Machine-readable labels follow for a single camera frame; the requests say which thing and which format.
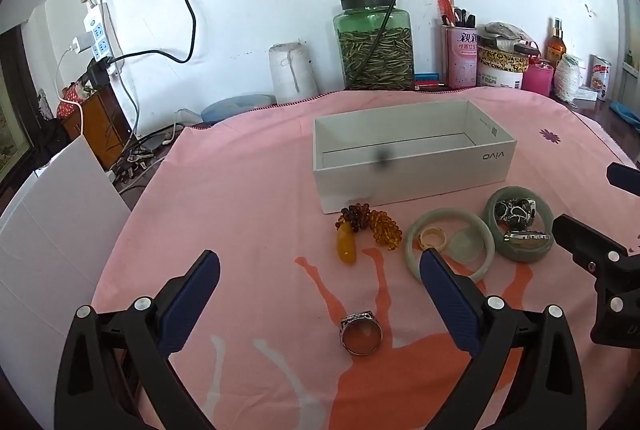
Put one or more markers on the green glass jar of seeds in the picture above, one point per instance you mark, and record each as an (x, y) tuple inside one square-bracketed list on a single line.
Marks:
[(375, 55)]

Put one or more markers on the black power plug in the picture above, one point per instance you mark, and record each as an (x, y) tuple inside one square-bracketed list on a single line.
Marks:
[(97, 75)]

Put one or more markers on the white thread spool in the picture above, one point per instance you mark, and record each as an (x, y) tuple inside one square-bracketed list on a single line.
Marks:
[(292, 72)]

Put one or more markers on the white cardboard box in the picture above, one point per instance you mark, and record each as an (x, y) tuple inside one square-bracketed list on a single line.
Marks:
[(400, 180)]

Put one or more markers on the blue flat case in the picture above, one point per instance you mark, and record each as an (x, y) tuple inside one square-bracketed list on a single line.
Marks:
[(425, 77)]

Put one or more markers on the pink tin pen holder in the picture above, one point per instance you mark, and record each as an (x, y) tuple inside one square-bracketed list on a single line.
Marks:
[(460, 57)]

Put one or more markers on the thick green jade bangle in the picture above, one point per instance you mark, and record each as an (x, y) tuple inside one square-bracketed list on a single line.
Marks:
[(525, 255)]

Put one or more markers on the white phone charger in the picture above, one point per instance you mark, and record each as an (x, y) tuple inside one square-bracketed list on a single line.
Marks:
[(80, 44)]

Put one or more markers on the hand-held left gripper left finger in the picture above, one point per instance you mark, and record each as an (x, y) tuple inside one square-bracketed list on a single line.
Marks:
[(192, 295)]

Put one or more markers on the red label tin can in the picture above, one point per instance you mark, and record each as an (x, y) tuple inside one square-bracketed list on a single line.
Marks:
[(600, 77)]

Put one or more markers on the pink plastic cup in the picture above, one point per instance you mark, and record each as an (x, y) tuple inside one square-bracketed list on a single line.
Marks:
[(537, 80)]

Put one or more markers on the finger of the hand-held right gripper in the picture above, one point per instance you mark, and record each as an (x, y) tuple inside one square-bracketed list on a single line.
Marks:
[(585, 242), (627, 180)]

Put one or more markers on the white foam board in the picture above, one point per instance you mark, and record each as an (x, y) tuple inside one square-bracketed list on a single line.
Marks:
[(50, 250)]

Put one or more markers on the white twine ball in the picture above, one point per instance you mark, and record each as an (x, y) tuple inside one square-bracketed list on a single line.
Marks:
[(569, 77)]

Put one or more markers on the pale jade disc pendant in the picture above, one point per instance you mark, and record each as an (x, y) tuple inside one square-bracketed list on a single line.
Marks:
[(465, 247)]

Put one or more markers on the thin light jade bangle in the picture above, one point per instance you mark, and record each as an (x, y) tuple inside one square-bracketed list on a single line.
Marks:
[(411, 255)]

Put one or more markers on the brown wooden cabinet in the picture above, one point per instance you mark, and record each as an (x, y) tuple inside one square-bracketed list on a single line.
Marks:
[(105, 125)]

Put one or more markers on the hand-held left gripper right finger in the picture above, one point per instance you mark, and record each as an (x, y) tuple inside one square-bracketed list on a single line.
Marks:
[(447, 300)]

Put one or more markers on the amber glass bottle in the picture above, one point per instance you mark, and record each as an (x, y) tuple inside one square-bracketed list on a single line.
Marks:
[(555, 45)]

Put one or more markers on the white can with yellow band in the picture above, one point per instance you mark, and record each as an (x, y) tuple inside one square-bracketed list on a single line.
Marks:
[(500, 70)]

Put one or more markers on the red comb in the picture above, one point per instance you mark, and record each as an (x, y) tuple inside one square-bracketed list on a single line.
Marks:
[(444, 10)]

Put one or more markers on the white power strip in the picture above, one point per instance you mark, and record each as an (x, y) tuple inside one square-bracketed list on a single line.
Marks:
[(100, 37)]

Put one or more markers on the pink printed tablecloth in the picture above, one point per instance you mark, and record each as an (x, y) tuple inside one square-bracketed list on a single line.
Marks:
[(250, 210)]

